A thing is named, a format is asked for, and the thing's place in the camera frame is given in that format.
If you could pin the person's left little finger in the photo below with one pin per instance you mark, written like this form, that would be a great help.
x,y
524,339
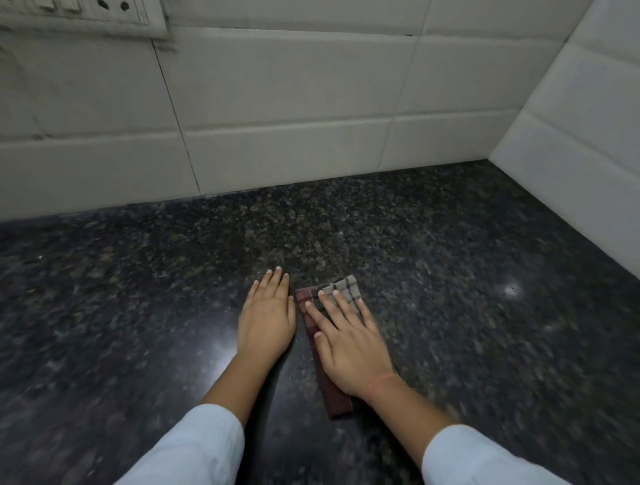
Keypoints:
x,y
252,296

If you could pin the person's left thumb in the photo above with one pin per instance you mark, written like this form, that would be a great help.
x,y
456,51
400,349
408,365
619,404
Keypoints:
x,y
292,312

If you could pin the person's left forearm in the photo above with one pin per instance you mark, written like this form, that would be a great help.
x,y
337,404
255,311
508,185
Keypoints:
x,y
220,409

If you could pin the person's right forearm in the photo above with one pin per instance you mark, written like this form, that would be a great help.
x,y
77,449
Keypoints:
x,y
435,434

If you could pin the person's left middle finger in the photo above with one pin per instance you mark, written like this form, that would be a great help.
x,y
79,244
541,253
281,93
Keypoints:
x,y
276,285

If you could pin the person's right little finger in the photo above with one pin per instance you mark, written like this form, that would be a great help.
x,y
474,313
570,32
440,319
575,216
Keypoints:
x,y
365,314

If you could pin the red thread wrist band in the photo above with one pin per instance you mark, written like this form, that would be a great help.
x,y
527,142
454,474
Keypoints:
x,y
381,383

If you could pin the person's left hand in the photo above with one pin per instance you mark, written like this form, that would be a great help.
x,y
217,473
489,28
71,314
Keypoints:
x,y
265,325

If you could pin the person's right middle finger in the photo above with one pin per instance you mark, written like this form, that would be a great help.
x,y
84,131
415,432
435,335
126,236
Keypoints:
x,y
332,310

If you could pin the person's right thumb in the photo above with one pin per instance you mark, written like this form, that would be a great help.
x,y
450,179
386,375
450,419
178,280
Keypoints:
x,y
321,349

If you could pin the person's right hand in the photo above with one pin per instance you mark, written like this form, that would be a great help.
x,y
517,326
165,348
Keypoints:
x,y
352,357

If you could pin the white wall switch board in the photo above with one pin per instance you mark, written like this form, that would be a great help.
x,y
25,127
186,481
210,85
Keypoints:
x,y
85,15

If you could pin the maroon grey checked cloth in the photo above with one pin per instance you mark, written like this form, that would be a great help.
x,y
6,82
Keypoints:
x,y
330,394

